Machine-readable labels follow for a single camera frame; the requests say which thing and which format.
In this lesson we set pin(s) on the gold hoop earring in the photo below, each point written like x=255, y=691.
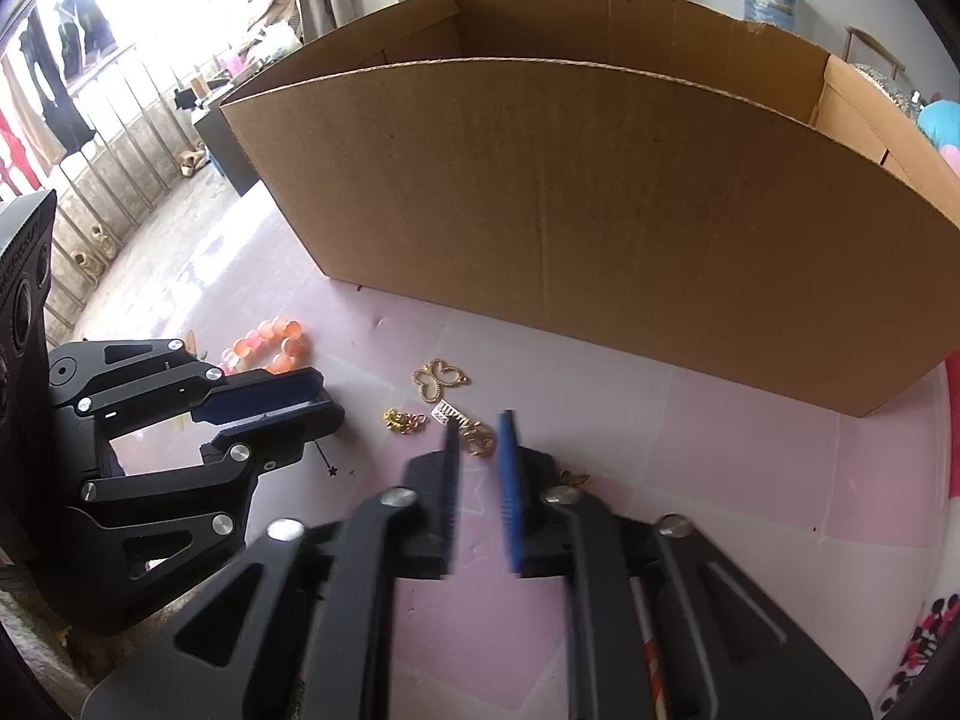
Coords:
x=478, y=441

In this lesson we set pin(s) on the hanging red clothes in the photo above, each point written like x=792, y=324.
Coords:
x=15, y=157

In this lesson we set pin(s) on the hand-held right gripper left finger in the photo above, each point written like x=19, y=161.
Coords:
x=451, y=499

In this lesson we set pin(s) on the pink floral quilt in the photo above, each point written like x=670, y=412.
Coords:
x=930, y=615

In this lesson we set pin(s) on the dark cabinet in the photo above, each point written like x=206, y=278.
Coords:
x=225, y=157

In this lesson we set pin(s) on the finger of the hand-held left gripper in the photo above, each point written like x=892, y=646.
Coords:
x=292, y=431
x=259, y=394

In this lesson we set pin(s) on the metal window railing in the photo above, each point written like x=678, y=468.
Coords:
x=112, y=165

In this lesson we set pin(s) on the gold butterfly pendant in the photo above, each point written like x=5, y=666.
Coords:
x=439, y=379

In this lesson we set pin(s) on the silver comb clip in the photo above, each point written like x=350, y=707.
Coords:
x=448, y=412

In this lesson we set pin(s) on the hanging black clothes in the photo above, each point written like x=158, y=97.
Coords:
x=67, y=67

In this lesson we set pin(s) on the blue quilt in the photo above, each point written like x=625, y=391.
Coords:
x=941, y=124

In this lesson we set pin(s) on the pair of beige shoes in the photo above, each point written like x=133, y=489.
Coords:
x=193, y=163
x=94, y=251

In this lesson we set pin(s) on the blue water jug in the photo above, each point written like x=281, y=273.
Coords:
x=771, y=0

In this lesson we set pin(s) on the brown cardboard box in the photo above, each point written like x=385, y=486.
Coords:
x=562, y=202

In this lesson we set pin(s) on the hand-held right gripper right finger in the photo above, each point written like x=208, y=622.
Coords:
x=511, y=499

